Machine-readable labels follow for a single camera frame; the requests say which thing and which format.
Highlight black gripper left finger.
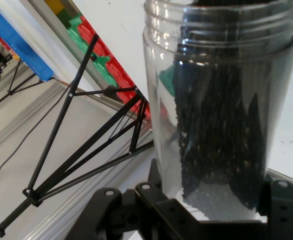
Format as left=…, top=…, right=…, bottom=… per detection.
left=63, top=157, right=200, bottom=240

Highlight green foam block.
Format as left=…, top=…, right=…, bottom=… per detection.
left=65, top=12, right=119, bottom=88

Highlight blue board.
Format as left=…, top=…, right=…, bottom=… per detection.
left=0, top=6, right=55, bottom=83

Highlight thin black background tripod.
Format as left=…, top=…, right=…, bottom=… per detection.
left=0, top=59, right=43, bottom=114

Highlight thin black tripod cable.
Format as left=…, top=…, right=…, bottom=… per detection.
left=0, top=97, right=71, bottom=191

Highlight black tripod stand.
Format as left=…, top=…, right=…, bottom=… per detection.
left=0, top=33, right=155, bottom=239

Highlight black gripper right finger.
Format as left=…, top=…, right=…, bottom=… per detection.
left=256, top=172, right=293, bottom=240

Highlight large red foam block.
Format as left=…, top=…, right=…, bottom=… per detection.
left=76, top=18, right=151, bottom=121

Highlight yellow and green foam blocks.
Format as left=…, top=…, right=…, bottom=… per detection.
left=44, top=0, right=74, bottom=29

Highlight clear jar with black beads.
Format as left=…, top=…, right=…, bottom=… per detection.
left=142, top=0, right=293, bottom=221

